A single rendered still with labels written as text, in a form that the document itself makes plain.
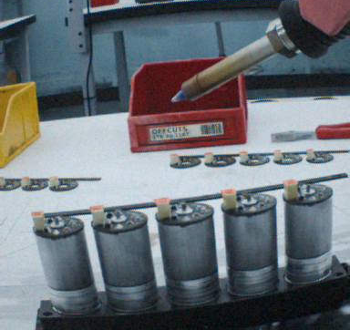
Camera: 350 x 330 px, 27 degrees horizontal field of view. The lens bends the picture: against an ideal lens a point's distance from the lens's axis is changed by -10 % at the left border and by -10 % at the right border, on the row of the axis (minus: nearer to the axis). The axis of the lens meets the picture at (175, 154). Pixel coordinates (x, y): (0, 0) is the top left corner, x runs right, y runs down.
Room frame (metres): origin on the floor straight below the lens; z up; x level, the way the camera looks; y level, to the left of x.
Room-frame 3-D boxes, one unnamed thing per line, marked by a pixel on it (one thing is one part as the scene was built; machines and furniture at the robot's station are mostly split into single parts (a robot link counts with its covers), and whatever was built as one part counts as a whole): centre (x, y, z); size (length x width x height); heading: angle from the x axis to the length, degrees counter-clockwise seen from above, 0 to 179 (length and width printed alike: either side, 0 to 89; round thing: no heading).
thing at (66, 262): (0.32, 0.05, 0.79); 0.02 x 0.02 x 0.05
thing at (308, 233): (0.32, -0.06, 0.79); 0.02 x 0.02 x 0.05
